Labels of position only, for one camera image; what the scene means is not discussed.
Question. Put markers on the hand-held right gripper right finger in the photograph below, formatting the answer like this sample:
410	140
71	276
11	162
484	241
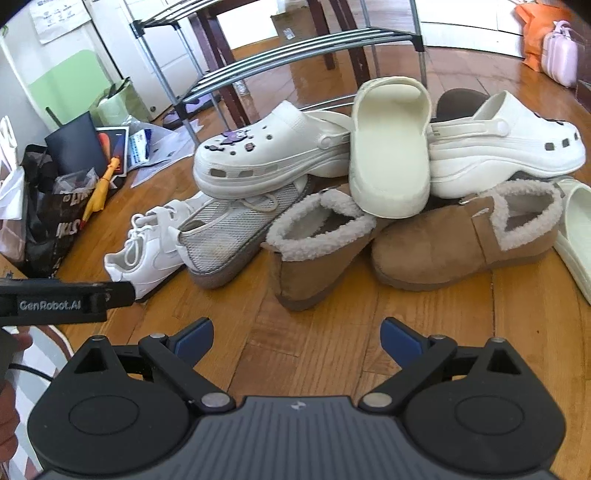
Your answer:
397	341

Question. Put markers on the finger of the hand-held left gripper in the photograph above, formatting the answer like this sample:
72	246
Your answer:
121	294

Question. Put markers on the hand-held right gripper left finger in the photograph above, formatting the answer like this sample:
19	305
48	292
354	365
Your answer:
196	341

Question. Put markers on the brown fleece-lined shoe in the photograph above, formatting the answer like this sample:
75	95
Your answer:
429	249
314	277

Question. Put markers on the grey mesh lace-up shoe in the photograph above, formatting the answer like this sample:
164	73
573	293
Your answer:
221	240

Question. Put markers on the cream slide sandal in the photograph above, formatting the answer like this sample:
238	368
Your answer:
572	240
388	152

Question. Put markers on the white clog with dark charms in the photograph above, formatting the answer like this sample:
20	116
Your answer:
485	152

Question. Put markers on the white clog with purple charm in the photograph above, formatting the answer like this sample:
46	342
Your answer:
277	138

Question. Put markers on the dark brown insole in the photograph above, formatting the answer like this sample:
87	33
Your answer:
455	104

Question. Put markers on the metal shoe rack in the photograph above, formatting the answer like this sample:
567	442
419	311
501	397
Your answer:
286	50

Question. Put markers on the scattered white papers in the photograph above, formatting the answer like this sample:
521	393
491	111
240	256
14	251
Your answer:
161	152

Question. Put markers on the person's left hand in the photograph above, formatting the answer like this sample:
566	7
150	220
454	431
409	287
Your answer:
7	424

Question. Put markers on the striped rug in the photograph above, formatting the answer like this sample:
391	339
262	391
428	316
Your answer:
51	344

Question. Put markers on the black printed plastic bag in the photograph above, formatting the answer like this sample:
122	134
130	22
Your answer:
48	221

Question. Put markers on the yellow folding umbrella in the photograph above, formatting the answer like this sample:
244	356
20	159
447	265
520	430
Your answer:
102	184

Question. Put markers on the white plastic bag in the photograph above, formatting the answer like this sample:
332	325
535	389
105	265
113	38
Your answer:
11	194

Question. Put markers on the blue white packet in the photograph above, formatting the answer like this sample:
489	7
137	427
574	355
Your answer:
138	145

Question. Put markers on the black folder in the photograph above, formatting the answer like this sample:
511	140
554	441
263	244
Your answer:
76	145

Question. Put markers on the purple cloth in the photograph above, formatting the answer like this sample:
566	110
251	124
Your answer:
189	113

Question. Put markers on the green panel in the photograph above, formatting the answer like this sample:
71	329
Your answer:
69	87

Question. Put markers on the white cabinet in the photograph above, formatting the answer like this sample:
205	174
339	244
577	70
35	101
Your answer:
134	50

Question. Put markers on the dark wooden table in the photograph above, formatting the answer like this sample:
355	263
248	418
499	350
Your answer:
217	55

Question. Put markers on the paper notice sheet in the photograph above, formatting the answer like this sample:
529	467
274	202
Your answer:
57	21

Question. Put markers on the brown wooden furniture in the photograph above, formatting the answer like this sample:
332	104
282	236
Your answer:
584	90

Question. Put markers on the cardboard box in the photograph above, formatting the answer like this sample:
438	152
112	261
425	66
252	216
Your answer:
295	25

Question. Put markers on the pink case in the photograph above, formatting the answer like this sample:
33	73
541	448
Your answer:
561	55

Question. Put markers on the orange bag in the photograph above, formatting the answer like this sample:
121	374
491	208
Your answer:
535	32

